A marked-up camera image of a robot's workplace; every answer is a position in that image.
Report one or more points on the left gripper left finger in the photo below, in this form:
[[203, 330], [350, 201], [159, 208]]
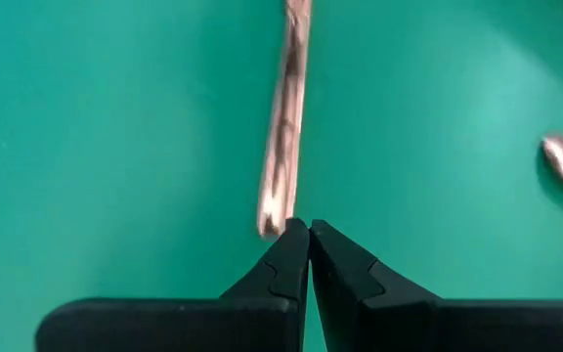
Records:
[[213, 322]]

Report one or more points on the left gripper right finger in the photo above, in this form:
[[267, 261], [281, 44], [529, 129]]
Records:
[[399, 318]]

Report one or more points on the green table mat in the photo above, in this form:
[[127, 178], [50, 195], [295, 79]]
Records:
[[115, 146]]

